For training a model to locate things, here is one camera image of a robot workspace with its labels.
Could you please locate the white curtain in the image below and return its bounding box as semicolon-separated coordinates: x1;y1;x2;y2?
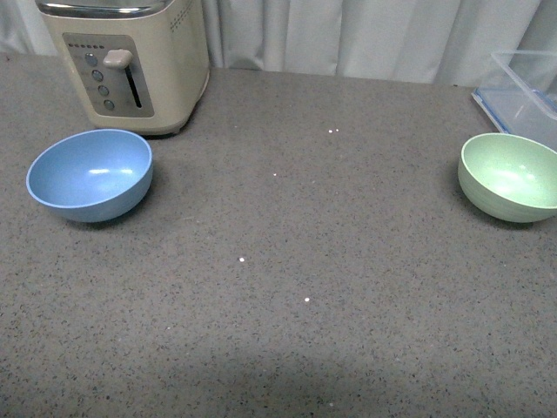
0;0;557;87

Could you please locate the blue bowl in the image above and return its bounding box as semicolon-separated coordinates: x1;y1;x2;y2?
26;129;154;223

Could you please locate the green bowl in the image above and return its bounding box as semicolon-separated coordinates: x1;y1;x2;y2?
458;133;556;223

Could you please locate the blue-rimmed container lid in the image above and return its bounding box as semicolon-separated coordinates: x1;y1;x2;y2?
473;87;556;143

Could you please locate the clear plastic container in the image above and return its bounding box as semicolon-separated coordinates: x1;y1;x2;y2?
490;49;557;147

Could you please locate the cream two-slot toaster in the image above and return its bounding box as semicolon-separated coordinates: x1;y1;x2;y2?
36;1;210;135

